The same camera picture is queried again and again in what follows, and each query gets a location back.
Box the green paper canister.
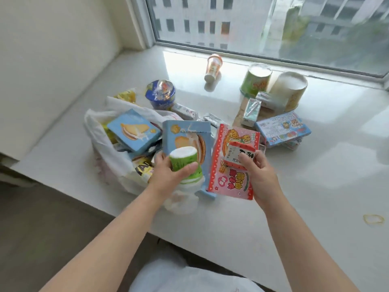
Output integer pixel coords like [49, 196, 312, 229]
[240, 63, 273, 98]

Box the small red white box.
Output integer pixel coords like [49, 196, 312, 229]
[223, 141, 256, 171]

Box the person's left forearm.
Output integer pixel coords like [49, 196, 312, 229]
[39, 186, 180, 292]

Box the white plastic bag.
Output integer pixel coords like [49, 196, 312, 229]
[84, 95, 208, 215]

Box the small green white carton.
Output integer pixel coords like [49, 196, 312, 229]
[241, 98, 262, 128]

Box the silver snack packet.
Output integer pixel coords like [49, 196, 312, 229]
[203, 113, 229, 129]

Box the person's left hand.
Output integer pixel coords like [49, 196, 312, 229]
[148, 152, 199, 200]

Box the person's right forearm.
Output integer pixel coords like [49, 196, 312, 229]
[255, 191, 360, 292]

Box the square blue biscuit box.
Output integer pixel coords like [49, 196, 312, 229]
[107, 108, 162, 153]

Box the blue instant noodle cup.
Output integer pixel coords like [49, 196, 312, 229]
[145, 79, 176, 111]

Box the pink red snack box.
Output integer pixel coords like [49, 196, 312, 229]
[206, 123, 261, 201]

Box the orange white drink cup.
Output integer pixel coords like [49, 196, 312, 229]
[204, 54, 223, 84]

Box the person's right hand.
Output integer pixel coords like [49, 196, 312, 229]
[238, 150, 283, 209]

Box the person's white clothing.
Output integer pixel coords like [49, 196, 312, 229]
[128, 258, 265, 292]

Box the white wrapped packet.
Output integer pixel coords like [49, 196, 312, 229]
[255, 91, 288, 112]

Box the yellow rubber band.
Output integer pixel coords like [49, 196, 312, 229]
[363, 214, 385, 226]

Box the green and white cup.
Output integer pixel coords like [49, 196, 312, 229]
[169, 146, 204, 185]

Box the light blue printed box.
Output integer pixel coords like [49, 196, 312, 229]
[255, 111, 312, 149]

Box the yellow black snack packet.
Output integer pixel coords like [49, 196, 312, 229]
[133, 160, 155, 183]

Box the yellow white paper bowl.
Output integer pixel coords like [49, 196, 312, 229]
[269, 71, 308, 112]

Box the window with grey frame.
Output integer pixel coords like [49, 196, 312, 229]
[125, 0, 389, 90]

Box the small pale box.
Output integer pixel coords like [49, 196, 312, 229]
[280, 138, 302, 151]

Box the tall blue biscuit box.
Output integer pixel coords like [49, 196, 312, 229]
[162, 120, 216, 200]

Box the silver wrapped bar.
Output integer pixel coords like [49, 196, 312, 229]
[170, 103, 199, 121]

